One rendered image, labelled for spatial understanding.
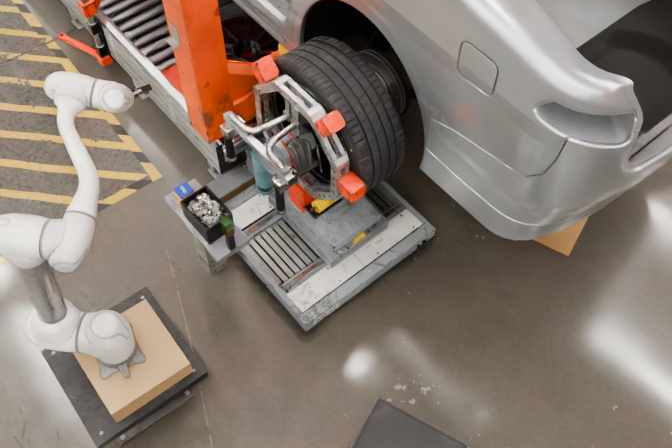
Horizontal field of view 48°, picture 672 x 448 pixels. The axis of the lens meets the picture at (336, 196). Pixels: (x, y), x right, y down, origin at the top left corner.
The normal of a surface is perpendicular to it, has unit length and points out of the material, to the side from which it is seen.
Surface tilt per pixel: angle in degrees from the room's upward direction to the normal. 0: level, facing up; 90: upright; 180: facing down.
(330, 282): 0
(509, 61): 80
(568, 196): 91
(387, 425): 0
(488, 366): 0
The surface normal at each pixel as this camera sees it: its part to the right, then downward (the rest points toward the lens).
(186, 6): 0.64, 0.63
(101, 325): 0.19, -0.54
